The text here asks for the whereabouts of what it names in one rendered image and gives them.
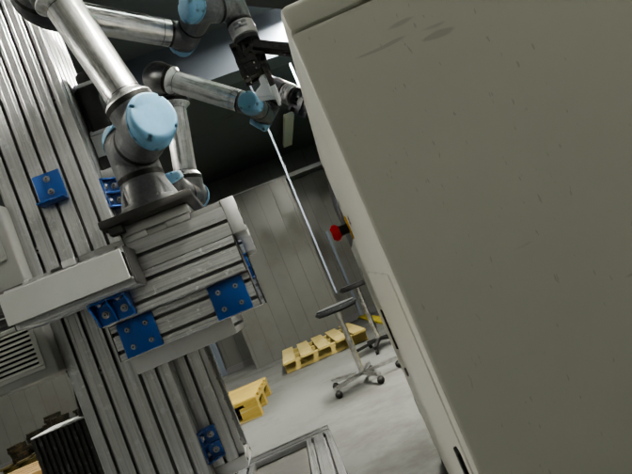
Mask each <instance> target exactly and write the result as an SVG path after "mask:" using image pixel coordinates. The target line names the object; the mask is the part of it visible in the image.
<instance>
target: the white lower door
mask: <svg viewBox="0 0 632 474"><path fill-rule="evenodd" d="M352 250H353V253H354V255H355V259H356V261H357V264H358V266H359V268H360V273H361V275H362V277H363V279H364V282H365V284H366V286H367V287H368V289H369V291H370V293H371V297H372V300H373V302H374V304H375V306H376V308H377V310H378V313H379V315H380V318H381V320H382V322H383V325H384V327H385V329H386V331H387V335H388V337H389V339H390V342H391V344H392V346H393V349H394V351H395V353H396V356H397V357H398V360H399V362H400V364H401V367H402V369H403V373H404V375H405V378H406V380H407V382H408V385H409V386H410V388H411V391H412V393H413V395H414V397H413V398H414V400H415V403H416V405H417V407H418V410H419V413H420V414H421V415H422V417H423V420H424V422H425V424H426V427H427V429H428V431H429V433H430V436H431V438H432V440H433V441H434V444H435V446H436V448H437V450H438V452H439V454H440V456H441V458H442V460H443V462H444V464H445V466H446V468H447V470H448V472H449V474H452V473H451V471H450V467H449V465H448V463H447V460H446V458H445V455H444V453H443V451H442V449H441V447H440V445H439V442H438V440H437V438H436V435H435V431H434V429H433V427H432V424H431V422H430V421H429V418H428V416H427V414H426V411H425V409H424V406H423V404H422V402H421V399H420V397H419V394H418V392H417V390H416V387H415V385H414V382H413V380H412V378H411V375H410V373H409V371H408V369H407V367H406V365H405V362H404V360H403V356H402V354H401V351H400V349H399V347H398V344H397V342H396V340H395V338H394V336H393V333H392V331H391V329H390V326H389V324H388V322H387V318H386V315H385V313H384V311H383V309H382V307H381V305H380V302H379V300H378V298H377V295H376V293H375V290H374V288H373V286H372V284H371V281H370V278H369V276H368V274H367V271H366V269H365V266H364V264H363V261H362V259H361V258H360V255H359V253H358V251H357V248H356V245H355V242H354V240H353V243H352Z"/></svg>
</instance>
